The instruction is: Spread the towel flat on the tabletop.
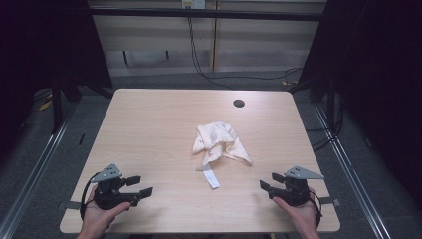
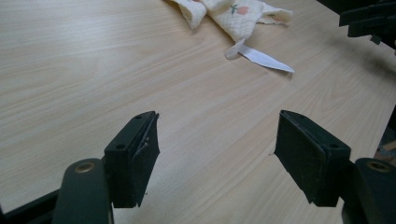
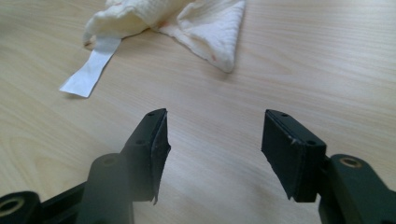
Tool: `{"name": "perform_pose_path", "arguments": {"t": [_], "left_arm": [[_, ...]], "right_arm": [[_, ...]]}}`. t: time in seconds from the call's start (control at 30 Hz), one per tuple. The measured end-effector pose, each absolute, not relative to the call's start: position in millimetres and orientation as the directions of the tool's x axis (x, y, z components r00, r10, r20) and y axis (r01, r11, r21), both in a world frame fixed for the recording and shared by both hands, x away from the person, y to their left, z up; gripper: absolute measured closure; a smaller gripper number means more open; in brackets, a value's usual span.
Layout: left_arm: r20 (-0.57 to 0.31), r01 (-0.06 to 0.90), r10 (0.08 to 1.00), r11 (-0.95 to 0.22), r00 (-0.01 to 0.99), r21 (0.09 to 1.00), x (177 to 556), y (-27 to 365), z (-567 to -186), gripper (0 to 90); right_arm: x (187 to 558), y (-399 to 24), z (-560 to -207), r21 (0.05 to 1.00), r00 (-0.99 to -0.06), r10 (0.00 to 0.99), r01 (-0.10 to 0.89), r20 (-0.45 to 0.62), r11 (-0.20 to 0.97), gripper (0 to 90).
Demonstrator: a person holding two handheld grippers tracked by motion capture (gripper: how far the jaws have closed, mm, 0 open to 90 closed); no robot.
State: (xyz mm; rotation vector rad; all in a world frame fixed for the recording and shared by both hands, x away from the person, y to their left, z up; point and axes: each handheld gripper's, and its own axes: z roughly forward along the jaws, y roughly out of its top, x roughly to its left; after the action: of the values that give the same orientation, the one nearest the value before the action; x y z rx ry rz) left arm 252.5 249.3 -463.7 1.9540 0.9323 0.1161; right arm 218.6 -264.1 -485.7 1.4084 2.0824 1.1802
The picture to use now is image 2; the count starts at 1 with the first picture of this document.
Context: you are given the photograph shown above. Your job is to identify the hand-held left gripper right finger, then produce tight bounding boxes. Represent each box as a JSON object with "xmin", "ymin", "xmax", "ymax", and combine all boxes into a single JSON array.
[{"xmin": 274, "ymin": 109, "xmax": 355, "ymax": 207}]

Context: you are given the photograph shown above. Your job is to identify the cream cloth with fruit print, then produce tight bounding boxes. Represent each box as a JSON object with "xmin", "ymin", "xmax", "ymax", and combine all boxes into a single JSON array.
[{"xmin": 169, "ymin": 0, "xmax": 296, "ymax": 74}]

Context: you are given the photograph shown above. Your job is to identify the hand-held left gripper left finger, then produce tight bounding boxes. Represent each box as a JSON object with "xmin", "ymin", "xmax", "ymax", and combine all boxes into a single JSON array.
[{"xmin": 104, "ymin": 110, "xmax": 161, "ymax": 209}]

